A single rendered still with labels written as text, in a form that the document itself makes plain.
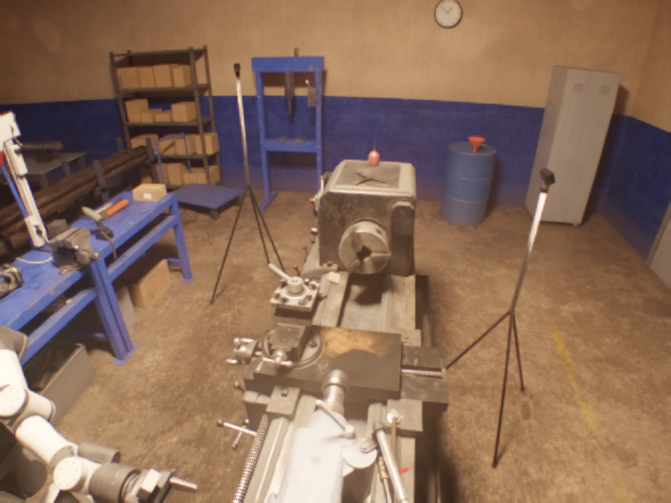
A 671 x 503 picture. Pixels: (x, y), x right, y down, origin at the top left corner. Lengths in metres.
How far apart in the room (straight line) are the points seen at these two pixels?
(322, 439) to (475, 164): 4.01
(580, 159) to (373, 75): 2.67
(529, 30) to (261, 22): 3.21
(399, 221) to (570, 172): 3.52
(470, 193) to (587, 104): 1.63
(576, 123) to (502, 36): 1.32
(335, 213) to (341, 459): 1.37
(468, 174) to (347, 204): 2.84
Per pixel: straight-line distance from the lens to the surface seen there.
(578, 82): 5.06
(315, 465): 1.06
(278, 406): 1.54
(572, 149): 5.21
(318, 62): 4.79
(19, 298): 2.67
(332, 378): 1.27
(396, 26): 5.21
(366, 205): 2.08
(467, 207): 4.91
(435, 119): 5.31
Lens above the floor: 2.07
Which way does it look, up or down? 30 degrees down
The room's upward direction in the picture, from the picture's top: straight up
